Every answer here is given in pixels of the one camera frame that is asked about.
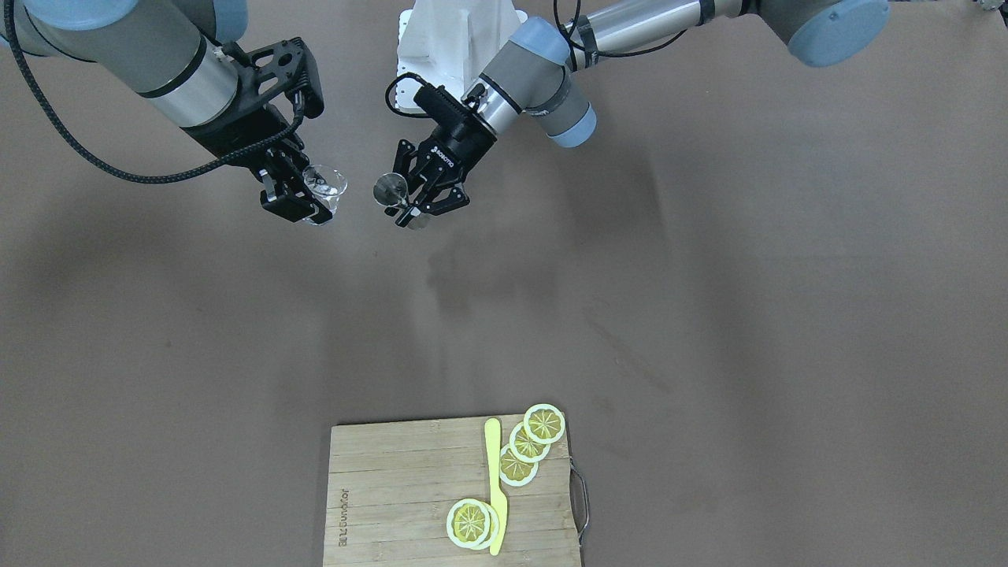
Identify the yellow plastic knife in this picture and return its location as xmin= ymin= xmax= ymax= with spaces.
xmin=484 ymin=417 xmax=509 ymax=557

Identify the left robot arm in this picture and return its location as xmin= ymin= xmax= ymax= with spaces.
xmin=373 ymin=1 xmax=891 ymax=227

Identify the middle lemon slice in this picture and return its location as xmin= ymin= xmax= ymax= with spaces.
xmin=508 ymin=423 xmax=551 ymax=464

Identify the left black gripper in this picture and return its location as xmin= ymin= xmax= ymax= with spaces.
xmin=392 ymin=83 xmax=497 ymax=229

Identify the lemon slice end of row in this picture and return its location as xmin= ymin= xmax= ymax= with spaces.
xmin=522 ymin=403 xmax=566 ymax=444

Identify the single lemon slice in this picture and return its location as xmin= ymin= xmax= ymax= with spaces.
xmin=444 ymin=498 xmax=501 ymax=551

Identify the bamboo cutting board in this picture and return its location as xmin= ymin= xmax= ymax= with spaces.
xmin=321 ymin=416 xmax=586 ymax=566

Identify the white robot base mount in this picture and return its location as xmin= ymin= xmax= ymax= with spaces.
xmin=395 ymin=1 xmax=528 ymax=99

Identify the lemon slice near knife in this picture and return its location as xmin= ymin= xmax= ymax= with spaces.
xmin=499 ymin=447 xmax=539 ymax=487

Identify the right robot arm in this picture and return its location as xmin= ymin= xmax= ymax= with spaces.
xmin=2 ymin=1 xmax=346 ymax=225

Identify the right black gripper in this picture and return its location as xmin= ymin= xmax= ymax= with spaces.
xmin=186 ymin=37 xmax=332 ymax=224

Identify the clear glass cup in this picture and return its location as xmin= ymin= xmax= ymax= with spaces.
xmin=302 ymin=164 xmax=348 ymax=226

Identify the steel jigger measuring cup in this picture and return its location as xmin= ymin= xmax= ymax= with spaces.
xmin=373 ymin=172 xmax=432 ymax=230

